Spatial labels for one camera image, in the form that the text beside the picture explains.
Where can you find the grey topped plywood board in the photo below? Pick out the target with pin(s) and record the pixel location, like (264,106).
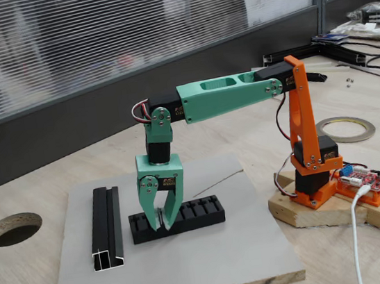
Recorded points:
(192,264)

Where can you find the black frame profile silver end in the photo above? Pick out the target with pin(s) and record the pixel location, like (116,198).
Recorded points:
(339,53)

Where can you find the red controller board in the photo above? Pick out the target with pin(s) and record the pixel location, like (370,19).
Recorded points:
(377,182)

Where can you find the metallic tape roll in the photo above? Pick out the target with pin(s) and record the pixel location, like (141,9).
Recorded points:
(367,132)

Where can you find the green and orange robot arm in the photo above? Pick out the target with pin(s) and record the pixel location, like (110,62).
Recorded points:
(223,99)

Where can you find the black slotted plastic block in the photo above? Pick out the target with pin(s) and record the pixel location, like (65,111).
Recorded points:
(204,221)

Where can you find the orange controller board mount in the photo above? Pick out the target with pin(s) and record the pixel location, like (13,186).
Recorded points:
(379,198)

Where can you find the black aluminium profile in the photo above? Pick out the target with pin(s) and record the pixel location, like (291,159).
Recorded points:
(101,230)

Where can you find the black flat strip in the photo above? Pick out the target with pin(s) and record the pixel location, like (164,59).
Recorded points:
(318,77)

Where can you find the wooden base block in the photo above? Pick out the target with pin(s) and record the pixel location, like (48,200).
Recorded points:
(312,217)

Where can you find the black and white device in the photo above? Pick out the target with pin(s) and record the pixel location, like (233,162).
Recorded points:
(376,14)

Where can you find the blue card stack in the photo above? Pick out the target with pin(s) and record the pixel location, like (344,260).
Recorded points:
(330,38)

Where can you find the thin grey rod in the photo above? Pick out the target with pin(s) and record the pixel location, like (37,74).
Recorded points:
(359,69)

